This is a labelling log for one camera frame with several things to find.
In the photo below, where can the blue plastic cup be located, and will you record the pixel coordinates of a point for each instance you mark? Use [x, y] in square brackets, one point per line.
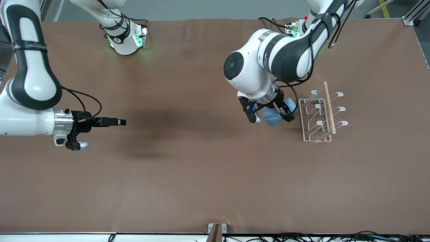
[272, 119]

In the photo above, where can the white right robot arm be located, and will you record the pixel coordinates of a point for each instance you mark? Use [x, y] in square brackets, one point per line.
[30, 77]

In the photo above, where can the metal mounting bracket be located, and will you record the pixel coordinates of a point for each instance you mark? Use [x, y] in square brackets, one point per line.
[210, 228]

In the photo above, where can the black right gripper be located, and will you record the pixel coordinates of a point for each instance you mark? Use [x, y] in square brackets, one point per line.
[81, 121]

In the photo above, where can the brown table cloth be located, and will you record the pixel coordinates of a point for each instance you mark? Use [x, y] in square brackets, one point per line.
[201, 168]

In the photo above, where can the aluminium frame profile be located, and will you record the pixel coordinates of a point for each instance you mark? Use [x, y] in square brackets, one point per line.
[43, 10]
[415, 13]

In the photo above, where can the white slanted rod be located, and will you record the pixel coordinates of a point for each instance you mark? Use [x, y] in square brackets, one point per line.
[376, 10]

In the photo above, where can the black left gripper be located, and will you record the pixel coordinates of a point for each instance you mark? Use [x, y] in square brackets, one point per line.
[281, 99]

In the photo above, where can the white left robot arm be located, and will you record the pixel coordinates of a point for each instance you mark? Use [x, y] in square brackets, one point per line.
[252, 74]

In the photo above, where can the brown camera pole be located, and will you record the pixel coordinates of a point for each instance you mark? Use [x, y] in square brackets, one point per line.
[215, 235]

